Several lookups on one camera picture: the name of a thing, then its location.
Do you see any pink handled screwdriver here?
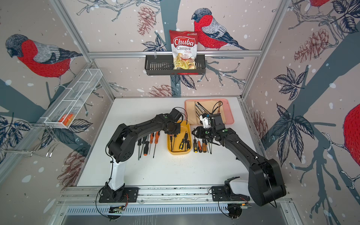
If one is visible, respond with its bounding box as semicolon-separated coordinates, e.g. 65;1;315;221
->
169;135;173;152

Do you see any large orange black screwdriver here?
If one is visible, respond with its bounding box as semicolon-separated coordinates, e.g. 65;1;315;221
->
153;131;160;158

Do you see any slim orange black screwdriver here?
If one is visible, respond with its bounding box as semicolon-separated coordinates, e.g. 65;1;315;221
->
197;139;203;153

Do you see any black orange-tipped screwdriver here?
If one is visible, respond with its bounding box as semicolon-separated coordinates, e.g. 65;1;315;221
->
143;141;150;156

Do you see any black yellow deli screwdriver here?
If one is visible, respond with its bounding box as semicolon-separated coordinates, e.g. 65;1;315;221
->
137;139;142;160

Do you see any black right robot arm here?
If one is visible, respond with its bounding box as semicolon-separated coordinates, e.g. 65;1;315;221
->
192;113;287;206

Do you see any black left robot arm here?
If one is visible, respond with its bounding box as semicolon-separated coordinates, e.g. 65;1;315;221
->
106;108;184;191

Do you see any yellow plastic storage box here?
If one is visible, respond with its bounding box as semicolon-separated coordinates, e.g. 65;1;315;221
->
167;121;193;155

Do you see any pink plastic tray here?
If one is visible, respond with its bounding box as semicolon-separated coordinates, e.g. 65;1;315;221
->
184;98;235;125

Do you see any beige cloth on tray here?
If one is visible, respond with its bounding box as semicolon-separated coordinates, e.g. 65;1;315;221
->
187;100;227;125

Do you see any Chuba cassava chips bag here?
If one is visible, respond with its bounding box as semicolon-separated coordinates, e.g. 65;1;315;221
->
169;30;198;70

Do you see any orange item in shelf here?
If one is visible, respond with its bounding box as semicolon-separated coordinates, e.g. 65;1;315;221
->
59;113;75;127

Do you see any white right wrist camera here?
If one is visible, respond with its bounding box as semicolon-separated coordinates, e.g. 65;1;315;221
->
199;113;211;128

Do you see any black wire wall basket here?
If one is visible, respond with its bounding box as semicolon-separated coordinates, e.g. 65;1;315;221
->
145;54;206;76

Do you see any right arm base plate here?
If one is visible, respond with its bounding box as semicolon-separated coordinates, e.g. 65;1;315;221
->
209;186;250;202

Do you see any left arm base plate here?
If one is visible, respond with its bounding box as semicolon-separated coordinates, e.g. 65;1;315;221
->
99;185;140;203

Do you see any white wire mesh shelf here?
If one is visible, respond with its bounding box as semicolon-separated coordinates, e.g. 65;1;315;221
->
44;68;103;129

